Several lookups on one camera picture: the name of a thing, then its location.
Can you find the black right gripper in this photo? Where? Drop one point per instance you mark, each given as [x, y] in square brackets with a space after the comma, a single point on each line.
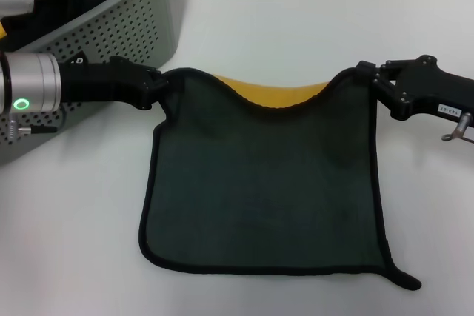
[433, 86]

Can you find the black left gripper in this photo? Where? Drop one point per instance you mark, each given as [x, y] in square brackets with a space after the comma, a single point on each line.
[103, 81]

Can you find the grey perforated storage box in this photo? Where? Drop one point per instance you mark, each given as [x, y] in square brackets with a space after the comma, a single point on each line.
[122, 23]

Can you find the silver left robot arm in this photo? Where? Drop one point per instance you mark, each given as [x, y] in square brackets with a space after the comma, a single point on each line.
[33, 79]

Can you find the black and yellow towel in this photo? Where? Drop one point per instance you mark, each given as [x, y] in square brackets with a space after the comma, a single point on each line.
[2, 31]

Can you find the dark green yellow-backed towel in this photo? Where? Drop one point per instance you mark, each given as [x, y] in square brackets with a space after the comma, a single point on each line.
[259, 183]

